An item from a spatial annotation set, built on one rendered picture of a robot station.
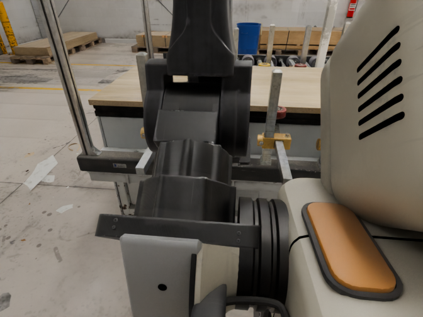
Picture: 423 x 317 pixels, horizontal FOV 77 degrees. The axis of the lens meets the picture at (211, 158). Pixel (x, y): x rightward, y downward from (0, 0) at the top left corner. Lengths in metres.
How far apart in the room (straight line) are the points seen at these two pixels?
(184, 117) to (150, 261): 0.12
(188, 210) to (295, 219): 0.07
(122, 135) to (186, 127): 1.27
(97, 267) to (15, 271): 0.46
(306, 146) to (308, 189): 1.21
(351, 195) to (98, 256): 1.72
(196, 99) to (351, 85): 0.13
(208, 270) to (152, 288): 0.04
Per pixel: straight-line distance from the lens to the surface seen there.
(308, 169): 1.22
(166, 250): 0.17
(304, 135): 1.40
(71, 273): 1.82
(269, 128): 1.11
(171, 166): 0.22
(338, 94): 0.21
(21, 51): 7.30
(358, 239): 0.18
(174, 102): 0.26
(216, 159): 0.22
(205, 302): 0.18
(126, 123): 1.45
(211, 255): 0.17
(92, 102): 1.44
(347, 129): 0.19
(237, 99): 0.25
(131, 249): 0.18
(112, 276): 1.72
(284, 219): 0.20
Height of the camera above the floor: 1.35
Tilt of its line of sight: 33 degrees down
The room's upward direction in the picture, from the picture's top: straight up
